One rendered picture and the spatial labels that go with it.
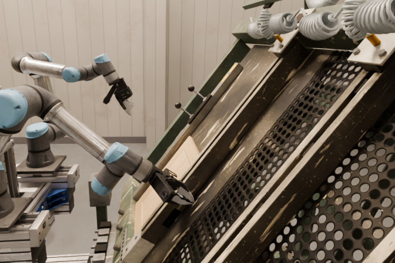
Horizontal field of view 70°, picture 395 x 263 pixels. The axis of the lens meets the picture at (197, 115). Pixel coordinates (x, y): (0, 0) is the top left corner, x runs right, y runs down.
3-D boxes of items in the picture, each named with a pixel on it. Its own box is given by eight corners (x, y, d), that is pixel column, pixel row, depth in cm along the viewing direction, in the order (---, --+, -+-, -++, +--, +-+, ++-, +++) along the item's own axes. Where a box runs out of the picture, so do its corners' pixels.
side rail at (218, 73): (146, 181, 190) (133, 172, 187) (249, 49, 179) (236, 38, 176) (146, 185, 185) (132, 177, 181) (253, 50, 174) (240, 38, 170)
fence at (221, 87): (138, 196, 165) (132, 193, 164) (240, 66, 155) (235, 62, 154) (138, 201, 160) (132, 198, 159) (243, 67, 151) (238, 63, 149)
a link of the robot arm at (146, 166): (143, 162, 95) (129, 181, 96) (154, 169, 96) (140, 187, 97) (143, 154, 102) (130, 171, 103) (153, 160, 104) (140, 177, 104)
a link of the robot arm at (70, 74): (-2, 51, 151) (73, 64, 138) (16, 51, 161) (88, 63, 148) (0, 73, 154) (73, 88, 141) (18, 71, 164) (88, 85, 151)
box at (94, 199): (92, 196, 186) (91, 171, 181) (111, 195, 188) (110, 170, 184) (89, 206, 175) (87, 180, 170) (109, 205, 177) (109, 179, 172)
